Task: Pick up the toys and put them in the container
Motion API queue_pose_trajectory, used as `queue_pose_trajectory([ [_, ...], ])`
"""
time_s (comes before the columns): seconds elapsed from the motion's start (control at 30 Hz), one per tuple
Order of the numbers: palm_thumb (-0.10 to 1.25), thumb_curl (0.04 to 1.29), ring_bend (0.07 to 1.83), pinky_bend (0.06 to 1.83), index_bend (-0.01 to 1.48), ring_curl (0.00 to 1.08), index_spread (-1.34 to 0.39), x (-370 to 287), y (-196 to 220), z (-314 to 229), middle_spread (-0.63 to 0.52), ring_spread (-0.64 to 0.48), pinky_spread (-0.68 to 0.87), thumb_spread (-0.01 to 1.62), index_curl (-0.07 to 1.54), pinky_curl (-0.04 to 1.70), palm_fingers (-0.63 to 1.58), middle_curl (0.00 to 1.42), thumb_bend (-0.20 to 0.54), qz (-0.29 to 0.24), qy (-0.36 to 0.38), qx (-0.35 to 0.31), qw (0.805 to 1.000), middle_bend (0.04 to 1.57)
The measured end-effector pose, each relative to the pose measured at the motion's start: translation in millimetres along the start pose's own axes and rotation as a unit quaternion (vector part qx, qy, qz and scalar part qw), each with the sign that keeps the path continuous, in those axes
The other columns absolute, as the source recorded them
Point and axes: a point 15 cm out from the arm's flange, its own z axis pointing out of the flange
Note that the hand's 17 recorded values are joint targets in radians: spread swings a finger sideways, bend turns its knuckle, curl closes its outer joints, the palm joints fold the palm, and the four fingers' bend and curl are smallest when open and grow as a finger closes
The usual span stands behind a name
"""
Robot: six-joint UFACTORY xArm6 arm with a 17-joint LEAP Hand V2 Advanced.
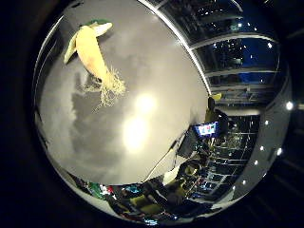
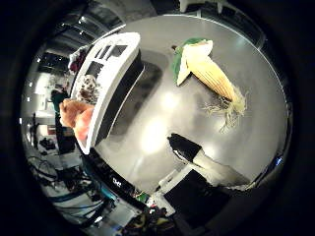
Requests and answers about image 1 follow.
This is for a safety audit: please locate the corn cob plush toy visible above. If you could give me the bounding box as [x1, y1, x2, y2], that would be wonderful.
[64, 18, 127, 107]

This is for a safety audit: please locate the computer monitor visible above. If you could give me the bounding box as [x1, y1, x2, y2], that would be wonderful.
[177, 121, 220, 159]

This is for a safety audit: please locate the yellow-green chair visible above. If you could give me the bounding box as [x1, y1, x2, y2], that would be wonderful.
[129, 194, 162, 215]

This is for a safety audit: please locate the bright green object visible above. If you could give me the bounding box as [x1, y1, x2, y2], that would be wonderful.
[88, 182, 104, 199]

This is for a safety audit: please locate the white cable with adapter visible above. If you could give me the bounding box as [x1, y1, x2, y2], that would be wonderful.
[143, 139, 180, 183]

